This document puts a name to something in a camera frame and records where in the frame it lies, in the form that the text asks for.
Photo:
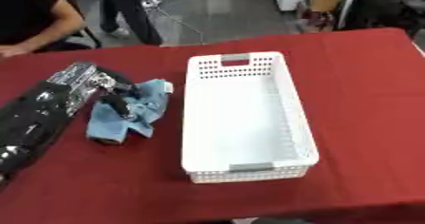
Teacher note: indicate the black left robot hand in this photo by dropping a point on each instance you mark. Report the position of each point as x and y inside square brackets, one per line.
[119, 102]

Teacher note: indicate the light blue denim garment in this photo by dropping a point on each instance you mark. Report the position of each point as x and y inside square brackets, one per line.
[146, 101]

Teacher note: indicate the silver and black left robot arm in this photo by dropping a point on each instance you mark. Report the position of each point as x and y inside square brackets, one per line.
[39, 107]

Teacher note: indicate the black chair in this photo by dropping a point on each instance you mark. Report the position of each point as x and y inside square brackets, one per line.
[83, 39]

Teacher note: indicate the standing person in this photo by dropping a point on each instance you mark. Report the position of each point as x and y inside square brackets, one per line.
[130, 9]

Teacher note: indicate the white perforated plastic basket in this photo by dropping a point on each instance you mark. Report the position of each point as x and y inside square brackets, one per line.
[243, 120]

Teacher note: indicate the seated person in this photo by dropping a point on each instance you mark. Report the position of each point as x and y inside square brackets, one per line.
[27, 12]

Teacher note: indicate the tan bag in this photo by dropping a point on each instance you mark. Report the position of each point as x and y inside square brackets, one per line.
[326, 3]

